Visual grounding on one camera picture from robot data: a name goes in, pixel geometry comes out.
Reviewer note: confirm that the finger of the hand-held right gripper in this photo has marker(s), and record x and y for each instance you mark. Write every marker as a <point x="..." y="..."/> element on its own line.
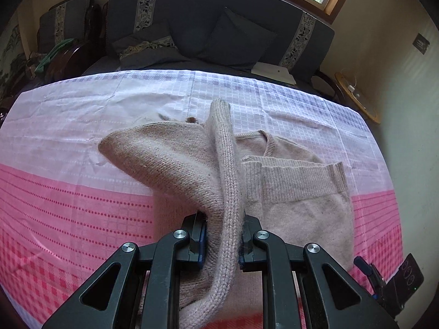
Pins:
<point x="367" y="270"/>

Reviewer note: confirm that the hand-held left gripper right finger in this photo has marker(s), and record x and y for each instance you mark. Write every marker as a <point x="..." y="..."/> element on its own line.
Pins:
<point x="252" y="243"/>

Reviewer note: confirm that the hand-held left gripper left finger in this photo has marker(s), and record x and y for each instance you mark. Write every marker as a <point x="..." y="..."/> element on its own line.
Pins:
<point x="201" y="246"/>

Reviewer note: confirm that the beige knit sweater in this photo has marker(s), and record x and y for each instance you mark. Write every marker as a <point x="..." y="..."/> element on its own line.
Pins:
<point x="178" y="164"/>

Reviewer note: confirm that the pink checked tablecloth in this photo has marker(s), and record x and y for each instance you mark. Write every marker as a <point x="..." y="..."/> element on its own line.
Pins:
<point x="75" y="185"/>

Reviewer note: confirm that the round wooden side table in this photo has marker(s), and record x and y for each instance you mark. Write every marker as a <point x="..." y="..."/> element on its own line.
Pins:
<point x="363" y="99"/>

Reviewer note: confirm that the white charger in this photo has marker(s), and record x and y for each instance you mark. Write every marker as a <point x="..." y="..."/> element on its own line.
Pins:
<point x="352" y="88"/>

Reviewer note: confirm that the dark pillow with patterned edge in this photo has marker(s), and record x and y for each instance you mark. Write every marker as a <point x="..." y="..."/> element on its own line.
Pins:
<point x="147" y="49"/>

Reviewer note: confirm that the large dark pillow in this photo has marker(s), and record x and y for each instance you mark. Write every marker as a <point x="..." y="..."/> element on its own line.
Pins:
<point x="236" y="39"/>

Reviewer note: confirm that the dark sofa with patterned stripes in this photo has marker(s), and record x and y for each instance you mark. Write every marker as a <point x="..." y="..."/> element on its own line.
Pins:
<point x="192" y="10"/>

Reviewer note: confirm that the green cloth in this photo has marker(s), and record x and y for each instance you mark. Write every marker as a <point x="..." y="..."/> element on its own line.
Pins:
<point x="55" y="53"/>

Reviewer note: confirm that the dark armchair with patterned stripe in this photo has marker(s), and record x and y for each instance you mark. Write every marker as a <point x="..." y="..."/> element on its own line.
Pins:
<point x="68" y="17"/>

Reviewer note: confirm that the painted folding screen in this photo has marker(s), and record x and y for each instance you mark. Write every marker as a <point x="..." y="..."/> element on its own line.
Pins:
<point x="9" y="58"/>

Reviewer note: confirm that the dark wall switch plate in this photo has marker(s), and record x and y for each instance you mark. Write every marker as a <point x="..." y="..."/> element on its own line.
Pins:
<point x="421" y="43"/>

